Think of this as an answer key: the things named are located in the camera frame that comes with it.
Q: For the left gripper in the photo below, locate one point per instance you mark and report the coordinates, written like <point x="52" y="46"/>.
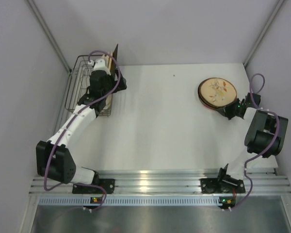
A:
<point x="121" y="83"/>

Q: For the dark wire dish rack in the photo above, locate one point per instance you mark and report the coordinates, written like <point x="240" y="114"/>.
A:
<point x="79" y="82"/>

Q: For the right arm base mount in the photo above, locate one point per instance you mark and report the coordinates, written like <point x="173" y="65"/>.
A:
<point x="225" y="186"/>

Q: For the aluminium rail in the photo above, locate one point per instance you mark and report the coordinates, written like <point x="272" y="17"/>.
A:
<point x="187" y="182"/>

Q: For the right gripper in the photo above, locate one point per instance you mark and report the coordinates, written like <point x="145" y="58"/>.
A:
<point x="226" y="111"/>

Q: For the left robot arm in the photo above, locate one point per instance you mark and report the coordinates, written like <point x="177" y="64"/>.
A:
<point x="54" y="157"/>

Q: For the dark square plate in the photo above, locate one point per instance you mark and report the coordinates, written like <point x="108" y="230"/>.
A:
<point x="112" y="65"/>

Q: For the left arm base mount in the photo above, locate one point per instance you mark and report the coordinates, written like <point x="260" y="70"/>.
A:
<point x="104" y="185"/>

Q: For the slotted cable duct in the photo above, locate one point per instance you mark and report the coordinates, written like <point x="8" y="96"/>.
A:
<point x="137" y="201"/>

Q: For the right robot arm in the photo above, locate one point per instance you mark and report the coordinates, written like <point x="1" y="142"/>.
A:
<point x="265" y="136"/>

